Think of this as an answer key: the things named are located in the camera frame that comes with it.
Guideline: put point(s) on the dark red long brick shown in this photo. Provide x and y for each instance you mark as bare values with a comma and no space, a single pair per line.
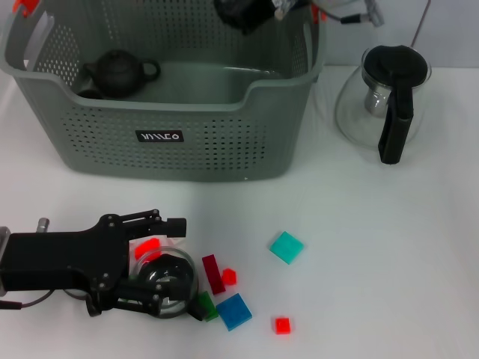
214,275

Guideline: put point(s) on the small red sloped brick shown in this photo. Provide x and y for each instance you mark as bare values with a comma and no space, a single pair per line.
229,277

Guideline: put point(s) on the red building brick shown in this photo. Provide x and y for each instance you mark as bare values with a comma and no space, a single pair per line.
146,247

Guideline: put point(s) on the green building brick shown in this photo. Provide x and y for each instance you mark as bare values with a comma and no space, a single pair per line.
209,304

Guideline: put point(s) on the dark clay teapot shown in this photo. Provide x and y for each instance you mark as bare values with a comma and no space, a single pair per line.
116,75

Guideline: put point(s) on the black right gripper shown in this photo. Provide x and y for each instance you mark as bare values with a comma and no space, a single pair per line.
250,15

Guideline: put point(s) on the grey perforated storage bin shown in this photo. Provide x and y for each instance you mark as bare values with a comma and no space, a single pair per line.
187,149

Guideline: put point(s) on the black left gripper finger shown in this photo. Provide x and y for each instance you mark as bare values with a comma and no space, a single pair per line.
176,227

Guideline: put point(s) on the teal square building brick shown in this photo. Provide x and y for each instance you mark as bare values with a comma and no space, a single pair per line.
286,247

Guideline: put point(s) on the small red square brick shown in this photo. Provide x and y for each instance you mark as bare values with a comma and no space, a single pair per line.
283,326

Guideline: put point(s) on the blue square building brick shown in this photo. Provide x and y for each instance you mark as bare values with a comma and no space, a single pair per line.
232,311

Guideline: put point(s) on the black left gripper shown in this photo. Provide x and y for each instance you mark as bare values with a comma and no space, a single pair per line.
56,258

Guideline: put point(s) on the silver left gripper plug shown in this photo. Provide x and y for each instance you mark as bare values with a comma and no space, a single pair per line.
43,224

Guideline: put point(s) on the glass teacup with black base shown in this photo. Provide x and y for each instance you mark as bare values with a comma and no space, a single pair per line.
76,294
176,269

